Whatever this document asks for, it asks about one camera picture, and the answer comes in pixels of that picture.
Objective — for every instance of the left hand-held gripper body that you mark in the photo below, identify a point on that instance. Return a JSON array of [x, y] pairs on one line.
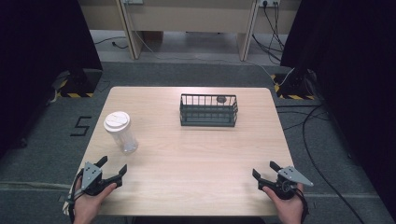
[[91, 174]]

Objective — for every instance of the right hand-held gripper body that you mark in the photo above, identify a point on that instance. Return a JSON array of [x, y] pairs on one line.
[[291, 175]]

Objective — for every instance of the clear cup with white lid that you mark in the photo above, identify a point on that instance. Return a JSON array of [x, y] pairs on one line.
[[120, 130]]

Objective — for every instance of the person's left hand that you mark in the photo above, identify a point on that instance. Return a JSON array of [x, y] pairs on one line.
[[87, 207]]

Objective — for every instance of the person's right hand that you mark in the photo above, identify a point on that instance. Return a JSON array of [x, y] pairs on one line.
[[289, 210]]

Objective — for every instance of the black stand base striped tape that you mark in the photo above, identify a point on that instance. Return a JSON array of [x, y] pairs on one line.
[[81, 84], [295, 85]]

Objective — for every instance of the dark round disc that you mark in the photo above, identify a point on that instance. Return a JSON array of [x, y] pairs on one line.
[[221, 99]]

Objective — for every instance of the dark curtain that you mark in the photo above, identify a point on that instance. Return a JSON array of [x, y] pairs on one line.
[[358, 77], [37, 62]]

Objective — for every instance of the beige desk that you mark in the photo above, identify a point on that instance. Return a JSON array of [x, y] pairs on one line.
[[190, 18]]

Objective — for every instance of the white wall socket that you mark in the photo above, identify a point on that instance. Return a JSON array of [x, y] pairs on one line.
[[269, 2]]

